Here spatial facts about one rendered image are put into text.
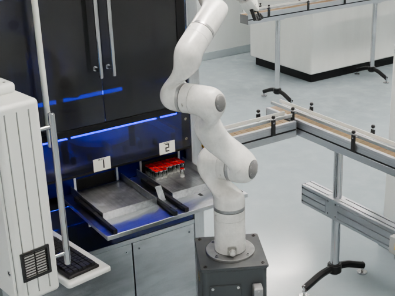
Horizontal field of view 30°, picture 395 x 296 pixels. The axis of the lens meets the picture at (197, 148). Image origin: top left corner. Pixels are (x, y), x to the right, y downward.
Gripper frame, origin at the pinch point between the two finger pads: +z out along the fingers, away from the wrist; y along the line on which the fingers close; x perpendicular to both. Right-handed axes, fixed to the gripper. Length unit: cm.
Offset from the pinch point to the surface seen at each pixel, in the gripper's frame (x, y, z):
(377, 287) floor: -11, 96, 184
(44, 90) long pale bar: -92, 7, -7
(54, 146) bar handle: -73, 42, -33
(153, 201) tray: -73, 52, 39
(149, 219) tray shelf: -72, 62, 30
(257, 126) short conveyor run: -44, 5, 122
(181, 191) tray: -63, 48, 49
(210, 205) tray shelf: -51, 57, 49
